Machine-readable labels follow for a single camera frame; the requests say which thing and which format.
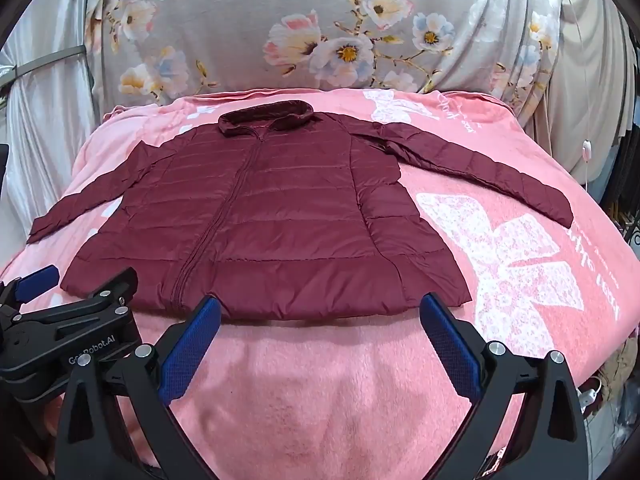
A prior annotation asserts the white cable with pink switch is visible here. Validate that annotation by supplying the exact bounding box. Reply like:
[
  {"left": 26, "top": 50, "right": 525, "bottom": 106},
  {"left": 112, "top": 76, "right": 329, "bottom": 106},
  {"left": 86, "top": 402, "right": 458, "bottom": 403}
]
[{"left": 575, "top": 0, "right": 595, "bottom": 193}]

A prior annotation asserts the silver satin curtain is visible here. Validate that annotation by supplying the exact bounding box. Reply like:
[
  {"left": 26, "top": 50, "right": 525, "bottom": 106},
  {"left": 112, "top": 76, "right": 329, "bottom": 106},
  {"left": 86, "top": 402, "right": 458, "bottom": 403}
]
[{"left": 0, "top": 0, "right": 108, "bottom": 256}]

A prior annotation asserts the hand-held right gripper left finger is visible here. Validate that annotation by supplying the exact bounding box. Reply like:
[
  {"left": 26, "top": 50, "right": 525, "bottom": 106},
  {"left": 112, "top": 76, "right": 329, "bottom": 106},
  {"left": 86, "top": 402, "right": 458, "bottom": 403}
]
[{"left": 54, "top": 296, "right": 223, "bottom": 480}]

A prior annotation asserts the maroon puffer jacket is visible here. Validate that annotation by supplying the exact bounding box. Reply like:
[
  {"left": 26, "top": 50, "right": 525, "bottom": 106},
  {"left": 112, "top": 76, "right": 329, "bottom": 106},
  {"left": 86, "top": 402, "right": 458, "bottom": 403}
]
[{"left": 27, "top": 101, "right": 574, "bottom": 322}]

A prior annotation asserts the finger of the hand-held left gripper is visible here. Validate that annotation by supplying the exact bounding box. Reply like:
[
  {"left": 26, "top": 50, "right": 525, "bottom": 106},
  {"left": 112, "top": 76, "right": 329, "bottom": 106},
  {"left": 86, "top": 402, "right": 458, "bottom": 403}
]
[
  {"left": 12, "top": 267, "right": 139, "bottom": 333},
  {"left": 0, "top": 265, "right": 60, "bottom": 323}
]

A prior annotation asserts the grey floral blanket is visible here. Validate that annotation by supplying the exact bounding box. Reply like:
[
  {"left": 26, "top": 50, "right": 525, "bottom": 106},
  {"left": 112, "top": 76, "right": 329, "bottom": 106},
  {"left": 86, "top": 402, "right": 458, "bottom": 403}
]
[{"left": 82, "top": 0, "right": 563, "bottom": 111}]

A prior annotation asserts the beige curtain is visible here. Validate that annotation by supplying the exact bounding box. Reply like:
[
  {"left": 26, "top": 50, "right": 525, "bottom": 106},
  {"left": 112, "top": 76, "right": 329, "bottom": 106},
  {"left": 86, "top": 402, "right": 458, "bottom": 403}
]
[{"left": 520, "top": 0, "right": 633, "bottom": 196}]

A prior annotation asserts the pink printed blanket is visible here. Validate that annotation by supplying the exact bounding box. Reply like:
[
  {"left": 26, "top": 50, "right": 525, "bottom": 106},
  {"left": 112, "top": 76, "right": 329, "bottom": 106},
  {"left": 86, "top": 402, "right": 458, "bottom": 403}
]
[{"left": 0, "top": 87, "right": 633, "bottom": 480}]

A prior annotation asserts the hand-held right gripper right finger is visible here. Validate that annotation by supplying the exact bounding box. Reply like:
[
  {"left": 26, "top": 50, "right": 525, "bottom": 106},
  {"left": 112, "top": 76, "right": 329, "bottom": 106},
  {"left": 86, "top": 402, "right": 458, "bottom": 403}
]
[{"left": 419, "top": 292, "right": 591, "bottom": 480}]

